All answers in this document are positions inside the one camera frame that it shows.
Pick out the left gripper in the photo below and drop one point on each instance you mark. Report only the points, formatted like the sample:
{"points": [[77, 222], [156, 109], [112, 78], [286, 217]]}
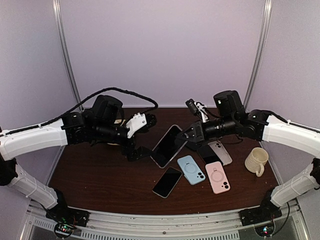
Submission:
{"points": [[136, 154]]}

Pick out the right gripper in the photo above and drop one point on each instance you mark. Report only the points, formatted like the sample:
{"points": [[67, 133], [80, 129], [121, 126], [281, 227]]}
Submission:
{"points": [[198, 131]]}

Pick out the white phone case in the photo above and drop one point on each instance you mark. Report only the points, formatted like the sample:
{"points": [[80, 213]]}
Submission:
{"points": [[221, 152]]}

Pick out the silver white phone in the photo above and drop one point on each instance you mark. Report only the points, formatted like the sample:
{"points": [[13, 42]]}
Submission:
{"points": [[167, 182]]}

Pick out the purple phone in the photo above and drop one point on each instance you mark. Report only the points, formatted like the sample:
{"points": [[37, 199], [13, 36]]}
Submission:
{"points": [[208, 155]]}

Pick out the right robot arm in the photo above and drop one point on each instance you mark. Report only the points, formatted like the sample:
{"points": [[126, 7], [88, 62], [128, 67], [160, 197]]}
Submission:
{"points": [[262, 125]]}

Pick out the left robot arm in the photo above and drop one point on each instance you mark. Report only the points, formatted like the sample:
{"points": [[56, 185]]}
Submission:
{"points": [[104, 122]]}

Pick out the beige saucer plate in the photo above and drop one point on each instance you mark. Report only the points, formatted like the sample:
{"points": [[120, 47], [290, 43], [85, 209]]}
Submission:
{"points": [[117, 122]]}

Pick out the cream ribbed mug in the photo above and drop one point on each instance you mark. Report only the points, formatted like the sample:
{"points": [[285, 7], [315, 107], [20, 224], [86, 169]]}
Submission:
{"points": [[256, 161]]}

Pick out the left round status board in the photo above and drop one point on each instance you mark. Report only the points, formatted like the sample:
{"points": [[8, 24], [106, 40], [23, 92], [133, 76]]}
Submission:
{"points": [[62, 230]]}

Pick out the round status board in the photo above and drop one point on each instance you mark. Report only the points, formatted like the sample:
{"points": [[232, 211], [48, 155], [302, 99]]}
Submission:
{"points": [[265, 230], [62, 230]]}

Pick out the right round status board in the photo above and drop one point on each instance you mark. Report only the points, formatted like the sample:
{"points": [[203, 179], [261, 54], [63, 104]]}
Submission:
{"points": [[265, 230]]}

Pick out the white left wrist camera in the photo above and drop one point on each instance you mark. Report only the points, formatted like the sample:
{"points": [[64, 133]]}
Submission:
{"points": [[135, 123]]}

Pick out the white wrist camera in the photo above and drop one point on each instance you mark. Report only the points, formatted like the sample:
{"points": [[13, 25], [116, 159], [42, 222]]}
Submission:
{"points": [[197, 109], [135, 123]]}

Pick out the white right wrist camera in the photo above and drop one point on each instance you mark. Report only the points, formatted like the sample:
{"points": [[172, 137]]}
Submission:
{"points": [[197, 109]]}

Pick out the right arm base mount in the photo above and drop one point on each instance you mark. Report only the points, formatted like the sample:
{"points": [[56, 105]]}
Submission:
{"points": [[257, 215]]}

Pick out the front aluminium rail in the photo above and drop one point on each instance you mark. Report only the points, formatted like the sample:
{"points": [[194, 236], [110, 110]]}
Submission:
{"points": [[224, 225]]}

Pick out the right aluminium frame post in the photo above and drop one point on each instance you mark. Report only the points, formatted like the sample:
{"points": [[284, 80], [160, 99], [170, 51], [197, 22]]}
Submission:
{"points": [[263, 35]]}

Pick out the aluminium frame post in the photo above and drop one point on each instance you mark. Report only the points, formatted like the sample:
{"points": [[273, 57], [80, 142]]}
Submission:
{"points": [[65, 52], [263, 35]]}

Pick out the left aluminium frame post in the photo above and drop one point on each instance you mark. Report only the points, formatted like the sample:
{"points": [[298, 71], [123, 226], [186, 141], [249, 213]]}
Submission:
{"points": [[65, 52]]}

